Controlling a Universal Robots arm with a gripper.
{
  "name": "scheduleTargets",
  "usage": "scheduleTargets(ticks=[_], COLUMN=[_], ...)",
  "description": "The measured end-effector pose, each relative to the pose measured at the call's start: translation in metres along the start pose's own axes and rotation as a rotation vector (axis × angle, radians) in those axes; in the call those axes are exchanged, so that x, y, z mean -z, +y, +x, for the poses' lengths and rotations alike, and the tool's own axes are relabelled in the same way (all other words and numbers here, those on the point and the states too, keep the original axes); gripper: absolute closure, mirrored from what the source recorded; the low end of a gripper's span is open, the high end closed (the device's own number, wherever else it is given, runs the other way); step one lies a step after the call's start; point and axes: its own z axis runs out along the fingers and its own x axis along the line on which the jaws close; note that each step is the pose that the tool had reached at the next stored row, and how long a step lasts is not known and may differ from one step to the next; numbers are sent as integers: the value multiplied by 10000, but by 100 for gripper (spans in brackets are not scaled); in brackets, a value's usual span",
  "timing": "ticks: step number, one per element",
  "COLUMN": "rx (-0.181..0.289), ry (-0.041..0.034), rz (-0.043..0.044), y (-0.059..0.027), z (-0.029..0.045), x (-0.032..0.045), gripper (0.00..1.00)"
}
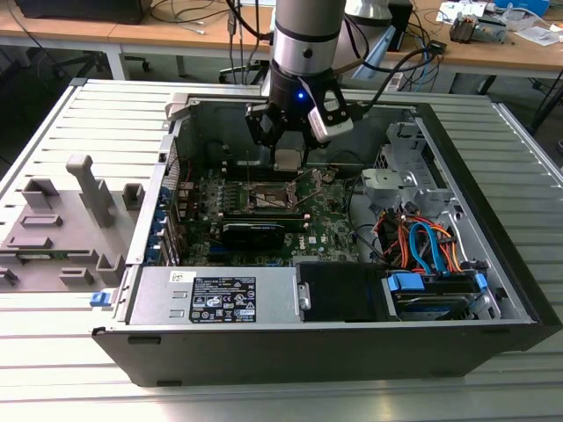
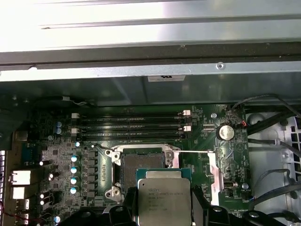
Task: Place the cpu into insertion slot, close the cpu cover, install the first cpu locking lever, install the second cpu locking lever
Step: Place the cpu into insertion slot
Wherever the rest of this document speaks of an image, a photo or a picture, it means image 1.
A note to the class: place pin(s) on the black PC case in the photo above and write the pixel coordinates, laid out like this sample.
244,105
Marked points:
286,356

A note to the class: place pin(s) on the black box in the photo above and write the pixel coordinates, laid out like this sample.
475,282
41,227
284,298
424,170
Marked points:
79,11

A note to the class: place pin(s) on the wooden desk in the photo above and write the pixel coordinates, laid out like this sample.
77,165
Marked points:
484,55
88,31

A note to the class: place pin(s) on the green RAM stick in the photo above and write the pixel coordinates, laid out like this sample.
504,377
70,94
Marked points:
295,225

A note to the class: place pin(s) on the black graphics card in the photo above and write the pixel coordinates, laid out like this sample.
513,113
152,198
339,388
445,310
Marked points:
250,239

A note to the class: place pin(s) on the blue box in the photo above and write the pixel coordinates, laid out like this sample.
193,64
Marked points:
523,4

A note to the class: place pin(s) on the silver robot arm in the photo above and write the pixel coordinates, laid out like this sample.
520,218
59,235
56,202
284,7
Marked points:
308,44

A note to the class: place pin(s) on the silver power supply unit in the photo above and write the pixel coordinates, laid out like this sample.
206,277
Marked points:
149,299

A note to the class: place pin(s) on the silver CPU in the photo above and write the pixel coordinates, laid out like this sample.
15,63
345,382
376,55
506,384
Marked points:
288,159

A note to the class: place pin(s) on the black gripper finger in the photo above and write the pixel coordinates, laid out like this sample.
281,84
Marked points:
309,140
264,123

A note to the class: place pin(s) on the CPU socket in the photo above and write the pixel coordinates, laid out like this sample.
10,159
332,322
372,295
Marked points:
268,198

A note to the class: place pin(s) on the black chair base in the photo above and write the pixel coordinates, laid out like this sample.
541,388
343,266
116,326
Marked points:
83,61
235,72

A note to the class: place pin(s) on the black desktop device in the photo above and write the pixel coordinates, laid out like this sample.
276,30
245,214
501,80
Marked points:
401,31

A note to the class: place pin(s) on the round coin battery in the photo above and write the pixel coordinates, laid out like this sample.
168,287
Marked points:
328,176

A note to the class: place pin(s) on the blue card retention clip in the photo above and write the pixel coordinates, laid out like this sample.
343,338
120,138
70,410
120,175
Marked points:
160,216
165,195
155,238
152,256

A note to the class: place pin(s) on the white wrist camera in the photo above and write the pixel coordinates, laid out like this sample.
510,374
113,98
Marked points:
330,127

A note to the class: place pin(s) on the blue plastic latch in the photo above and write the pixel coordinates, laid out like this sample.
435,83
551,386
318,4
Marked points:
99,300

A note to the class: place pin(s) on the grey metal box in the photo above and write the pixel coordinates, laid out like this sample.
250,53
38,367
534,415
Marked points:
490,31

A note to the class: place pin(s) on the CPU heat sink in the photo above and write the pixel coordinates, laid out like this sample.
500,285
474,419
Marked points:
462,28

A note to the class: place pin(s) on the pale blue teach pendant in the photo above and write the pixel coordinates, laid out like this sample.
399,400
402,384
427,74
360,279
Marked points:
379,55

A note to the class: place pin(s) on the green motherboard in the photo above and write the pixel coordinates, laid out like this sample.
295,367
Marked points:
327,224

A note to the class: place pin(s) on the grey parts rack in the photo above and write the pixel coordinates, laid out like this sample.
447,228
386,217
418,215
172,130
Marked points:
70,239

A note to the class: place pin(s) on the white paper sheet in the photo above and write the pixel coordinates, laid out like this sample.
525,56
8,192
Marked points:
534,34
457,11

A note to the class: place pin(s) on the silver metal drive cage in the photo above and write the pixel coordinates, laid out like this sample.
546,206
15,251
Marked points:
391,180

